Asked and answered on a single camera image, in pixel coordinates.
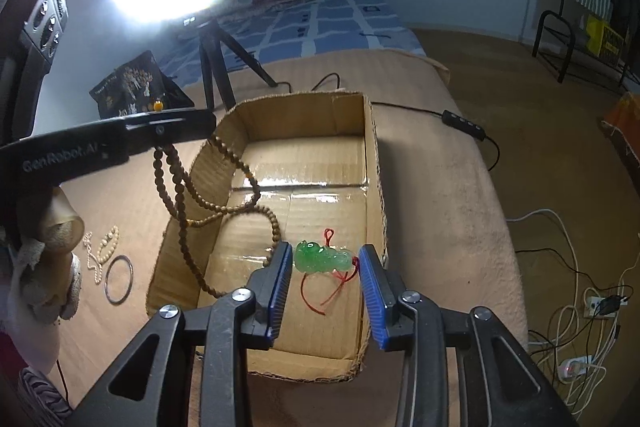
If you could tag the thin metal bangle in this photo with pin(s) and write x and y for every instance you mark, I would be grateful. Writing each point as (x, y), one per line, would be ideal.
(120, 258)

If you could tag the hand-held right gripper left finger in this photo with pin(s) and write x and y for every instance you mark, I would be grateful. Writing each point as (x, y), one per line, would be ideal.
(280, 292)

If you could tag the black printed bag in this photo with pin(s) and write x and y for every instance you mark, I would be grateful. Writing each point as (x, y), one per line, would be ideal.
(130, 82)

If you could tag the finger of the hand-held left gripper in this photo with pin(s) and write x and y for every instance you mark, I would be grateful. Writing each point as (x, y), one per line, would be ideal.
(180, 126)

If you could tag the white power strip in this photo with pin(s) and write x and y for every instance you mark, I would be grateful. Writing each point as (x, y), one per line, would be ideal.
(592, 307)
(575, 367)

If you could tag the blue checked bedsheet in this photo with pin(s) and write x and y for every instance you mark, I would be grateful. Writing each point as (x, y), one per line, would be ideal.
(330, 22)

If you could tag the orange covered bench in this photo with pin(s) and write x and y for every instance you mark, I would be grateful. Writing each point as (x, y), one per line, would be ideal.
(625, 127)

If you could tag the black metal clothes rack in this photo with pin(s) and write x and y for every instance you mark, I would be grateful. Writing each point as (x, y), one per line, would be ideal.
(547, 37)

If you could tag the black tripod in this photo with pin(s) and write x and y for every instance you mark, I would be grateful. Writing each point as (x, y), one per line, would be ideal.
(210, 62)

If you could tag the zebra striped cloth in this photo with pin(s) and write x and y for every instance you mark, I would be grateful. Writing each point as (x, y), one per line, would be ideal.
(42, 394)

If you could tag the yellow box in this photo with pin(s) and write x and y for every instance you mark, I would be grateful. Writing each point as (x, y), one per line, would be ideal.
(602, 37)

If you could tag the person's left hand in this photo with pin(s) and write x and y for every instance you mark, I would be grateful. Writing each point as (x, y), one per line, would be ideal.
(55, 232)

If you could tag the cardboard box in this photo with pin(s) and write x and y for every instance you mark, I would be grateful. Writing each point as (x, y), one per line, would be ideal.
(320, 167)

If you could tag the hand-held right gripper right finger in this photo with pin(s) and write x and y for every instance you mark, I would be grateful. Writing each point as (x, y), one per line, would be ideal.
(372, 294)

